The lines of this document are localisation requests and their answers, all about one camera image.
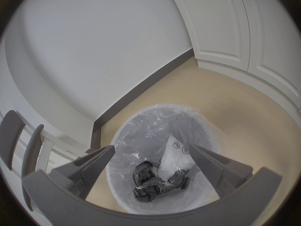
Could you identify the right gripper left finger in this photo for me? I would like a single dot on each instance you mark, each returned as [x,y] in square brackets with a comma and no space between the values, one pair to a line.
[94,171]

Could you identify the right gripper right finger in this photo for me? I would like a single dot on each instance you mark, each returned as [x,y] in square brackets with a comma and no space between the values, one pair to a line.
[216,171]

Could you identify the clear plastic bag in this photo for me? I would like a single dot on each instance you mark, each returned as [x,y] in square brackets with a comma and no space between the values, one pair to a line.
[150,131]

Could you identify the white trash bin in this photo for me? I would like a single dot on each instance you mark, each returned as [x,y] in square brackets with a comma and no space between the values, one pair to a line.
[122,196]

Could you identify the crumpled black plastic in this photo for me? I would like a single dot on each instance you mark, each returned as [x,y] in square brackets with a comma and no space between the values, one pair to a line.
[148,192]
[143,173]
[178,179]

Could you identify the clear printed wrapper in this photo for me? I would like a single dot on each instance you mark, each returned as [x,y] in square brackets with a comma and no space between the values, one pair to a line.
[174,159]

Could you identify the grey chair with white legs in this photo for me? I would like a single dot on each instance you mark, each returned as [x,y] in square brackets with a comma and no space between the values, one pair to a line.
[10,135]

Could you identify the white wardrobe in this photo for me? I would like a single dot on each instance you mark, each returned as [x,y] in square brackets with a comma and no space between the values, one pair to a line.
[211,20]

